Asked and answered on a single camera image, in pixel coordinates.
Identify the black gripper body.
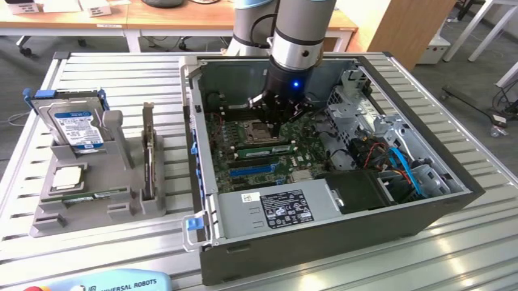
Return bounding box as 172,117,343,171
262,60,315,105

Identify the green RAM stick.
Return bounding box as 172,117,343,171
235,144,295,160
59,189,127,203

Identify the CPU socket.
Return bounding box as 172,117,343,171
238,119,291,145

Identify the green motherboard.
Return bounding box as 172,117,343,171
203,111,338,195

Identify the black rear case fan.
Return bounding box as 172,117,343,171
204,90,227,115

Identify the metal disk bay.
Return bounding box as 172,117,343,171
326,69,463,198

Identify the blue expansion slot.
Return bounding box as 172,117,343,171
227,161,276,178

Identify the black fan shroud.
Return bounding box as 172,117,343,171
324,169,399,215

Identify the silver power supply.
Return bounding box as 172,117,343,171
208,178,346,241

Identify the graphics card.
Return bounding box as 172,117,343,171
140,101,162,202

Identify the wooden desk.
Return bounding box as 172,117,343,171
0,0,359,53

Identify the white box device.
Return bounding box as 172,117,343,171
415,33,453,65

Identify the black wheeled stand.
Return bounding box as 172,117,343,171
439,84,518,129

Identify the black open PC case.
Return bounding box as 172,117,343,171
179,52,486,287

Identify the grey parts rack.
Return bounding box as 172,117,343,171
28,110,167,239

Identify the white cardboard box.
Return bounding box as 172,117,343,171
7,0,48,15
77,0,118,18

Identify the silver CPU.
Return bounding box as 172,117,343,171
49,166,88,192

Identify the black chair base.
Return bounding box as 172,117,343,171
15,35,88,57

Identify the teach pendant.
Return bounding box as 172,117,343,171
0,268,174,291

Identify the black wire bundle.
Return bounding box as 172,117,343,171
314,129,359,171

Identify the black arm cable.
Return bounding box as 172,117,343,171
252,13,280,50

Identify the red wire bundle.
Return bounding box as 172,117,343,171
362,142,410,182

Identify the blue wire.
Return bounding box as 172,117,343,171
387,146,425,198

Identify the hard disk with blue bracket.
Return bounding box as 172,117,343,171
23,87,112,153

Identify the white table frame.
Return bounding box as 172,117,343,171
442,0,518,63

